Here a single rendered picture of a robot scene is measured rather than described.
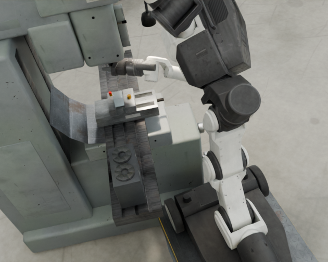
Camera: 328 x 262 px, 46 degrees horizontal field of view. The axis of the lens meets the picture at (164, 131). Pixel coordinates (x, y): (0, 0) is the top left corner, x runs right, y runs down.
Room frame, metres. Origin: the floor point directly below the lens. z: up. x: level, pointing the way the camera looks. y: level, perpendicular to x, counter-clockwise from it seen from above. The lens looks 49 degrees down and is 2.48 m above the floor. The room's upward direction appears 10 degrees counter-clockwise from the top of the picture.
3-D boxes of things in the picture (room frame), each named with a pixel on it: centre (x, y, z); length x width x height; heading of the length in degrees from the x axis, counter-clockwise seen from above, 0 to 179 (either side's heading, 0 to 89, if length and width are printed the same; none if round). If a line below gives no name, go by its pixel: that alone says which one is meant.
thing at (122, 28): (1.61, 0.10, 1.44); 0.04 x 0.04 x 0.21; 2
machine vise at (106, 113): (1.58, 0.18, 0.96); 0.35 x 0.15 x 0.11; 92
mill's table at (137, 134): (1.54, 0.21, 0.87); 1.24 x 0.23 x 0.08; 2
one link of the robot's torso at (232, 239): (0.89, -0.29, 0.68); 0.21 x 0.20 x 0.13; 13
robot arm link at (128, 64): (1.57, 0.13, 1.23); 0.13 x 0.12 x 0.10; 157
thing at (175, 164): (1.61, 0.19, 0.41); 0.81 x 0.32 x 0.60; 92
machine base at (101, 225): (1.60, 0.46, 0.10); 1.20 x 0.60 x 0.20; 92
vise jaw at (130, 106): (1.58, 0.16, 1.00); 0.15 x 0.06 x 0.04; 2
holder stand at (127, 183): (1.07, 0.21, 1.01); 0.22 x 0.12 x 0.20; 4
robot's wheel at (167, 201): (1.10, 0.03, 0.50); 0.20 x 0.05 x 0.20; 13
